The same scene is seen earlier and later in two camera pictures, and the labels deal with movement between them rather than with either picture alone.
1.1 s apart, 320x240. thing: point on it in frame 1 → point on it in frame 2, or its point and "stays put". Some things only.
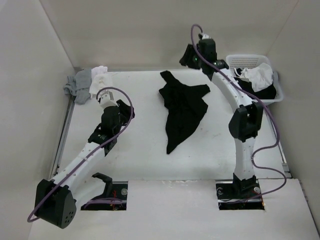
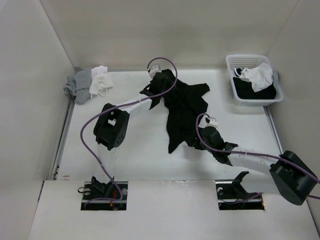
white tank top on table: [101, 79] stays put
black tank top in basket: [269, 93] stays put
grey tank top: [79, 86] stays put
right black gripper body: [201, 61] → [198, 145]
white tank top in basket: [260, 75] stays put
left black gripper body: [124, 120] → [167, 87]
